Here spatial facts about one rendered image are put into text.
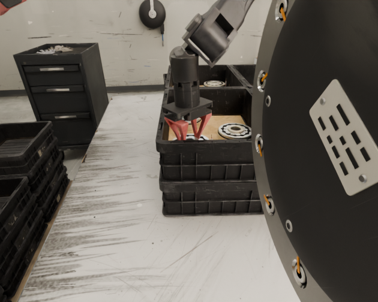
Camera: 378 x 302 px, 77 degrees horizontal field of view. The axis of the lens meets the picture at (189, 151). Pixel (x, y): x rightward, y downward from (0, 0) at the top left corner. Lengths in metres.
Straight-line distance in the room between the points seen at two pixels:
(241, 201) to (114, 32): 3.56
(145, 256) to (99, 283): 0.10
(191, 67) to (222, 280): 0.43
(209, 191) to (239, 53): 3.69
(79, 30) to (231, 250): 3.77
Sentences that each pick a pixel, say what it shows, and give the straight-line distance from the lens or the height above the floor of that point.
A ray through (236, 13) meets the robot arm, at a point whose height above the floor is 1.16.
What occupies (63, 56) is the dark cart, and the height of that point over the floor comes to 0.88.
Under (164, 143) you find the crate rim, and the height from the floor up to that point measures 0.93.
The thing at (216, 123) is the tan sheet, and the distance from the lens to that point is 0.83.
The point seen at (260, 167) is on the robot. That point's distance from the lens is 0.18.
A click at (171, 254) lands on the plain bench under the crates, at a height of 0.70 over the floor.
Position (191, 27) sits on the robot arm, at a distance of 0.50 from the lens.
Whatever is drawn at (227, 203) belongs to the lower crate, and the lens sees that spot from 0.63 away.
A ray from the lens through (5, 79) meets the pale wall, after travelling 4.60.
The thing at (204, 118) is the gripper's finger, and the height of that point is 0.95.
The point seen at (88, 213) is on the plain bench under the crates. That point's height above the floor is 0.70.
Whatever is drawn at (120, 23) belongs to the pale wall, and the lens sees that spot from 3.94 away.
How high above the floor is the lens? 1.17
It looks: 31 degrees down
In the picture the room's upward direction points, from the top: straight up
